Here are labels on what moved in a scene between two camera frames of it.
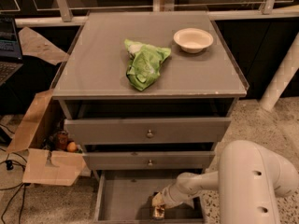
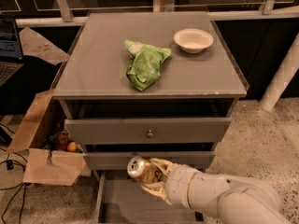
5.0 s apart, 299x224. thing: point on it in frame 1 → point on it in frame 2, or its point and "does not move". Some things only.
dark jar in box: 62,140 does not move
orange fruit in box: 72,147 does not move
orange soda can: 159,212 → 145,170
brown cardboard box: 43,163 does not move
